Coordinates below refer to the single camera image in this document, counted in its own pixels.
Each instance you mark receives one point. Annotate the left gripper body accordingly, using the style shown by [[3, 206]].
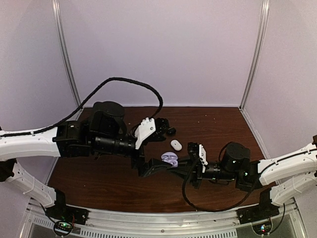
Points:
[[137, 162]]

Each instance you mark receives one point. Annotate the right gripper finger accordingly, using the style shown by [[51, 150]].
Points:
[[182, 172], [185, 161]]

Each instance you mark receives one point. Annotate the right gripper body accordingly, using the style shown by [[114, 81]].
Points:
[[196, 177]]

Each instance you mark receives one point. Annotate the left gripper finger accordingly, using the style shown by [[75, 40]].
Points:
[[156, 171], [158, 163]]

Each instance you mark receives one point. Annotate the purple round charging case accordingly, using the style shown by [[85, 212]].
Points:
[[171, 158]]

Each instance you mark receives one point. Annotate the white charging case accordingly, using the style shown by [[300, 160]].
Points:
[[176, 145]]

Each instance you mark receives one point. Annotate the black charging case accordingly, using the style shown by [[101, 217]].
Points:
[[171, 131]]

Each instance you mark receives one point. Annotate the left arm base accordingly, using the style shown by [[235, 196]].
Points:
[[64, 219]]

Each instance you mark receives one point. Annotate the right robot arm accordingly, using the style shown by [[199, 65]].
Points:
[[299, 167]]

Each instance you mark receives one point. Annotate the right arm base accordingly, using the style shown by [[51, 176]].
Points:
[[260, 218]]

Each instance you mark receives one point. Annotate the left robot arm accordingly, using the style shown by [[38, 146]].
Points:
[[104, 132]]

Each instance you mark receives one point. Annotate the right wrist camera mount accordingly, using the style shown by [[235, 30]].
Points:
[[198, 156]]

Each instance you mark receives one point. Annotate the front aluminium rail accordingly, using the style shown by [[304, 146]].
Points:
[[110, 224]]

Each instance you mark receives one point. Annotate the left aluminium frame post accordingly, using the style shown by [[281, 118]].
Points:
[[64, 51]]

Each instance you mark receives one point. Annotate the aluminium frame post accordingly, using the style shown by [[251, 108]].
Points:
[[257, 51], [64, 51]]

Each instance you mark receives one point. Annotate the right aluminium frame post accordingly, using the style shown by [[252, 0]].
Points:
[[257, 51]]

